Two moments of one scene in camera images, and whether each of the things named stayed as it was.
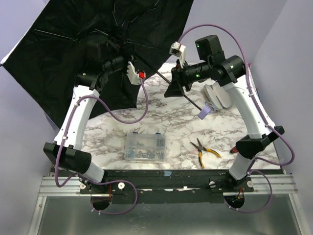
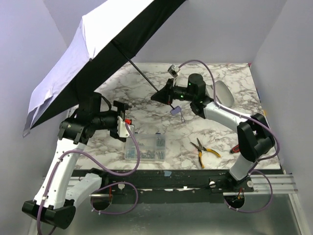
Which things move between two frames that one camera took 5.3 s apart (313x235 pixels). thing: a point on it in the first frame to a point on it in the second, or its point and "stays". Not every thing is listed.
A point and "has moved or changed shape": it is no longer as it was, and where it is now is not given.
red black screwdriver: x=234 y=150 stays
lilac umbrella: x=108 y=44 has moved or changed shape
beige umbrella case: x=218 y=96 stays
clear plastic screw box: x=145 y=147 stays
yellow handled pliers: x=200 y=148 stays
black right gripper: x=178 y=80 to x=168 y=91
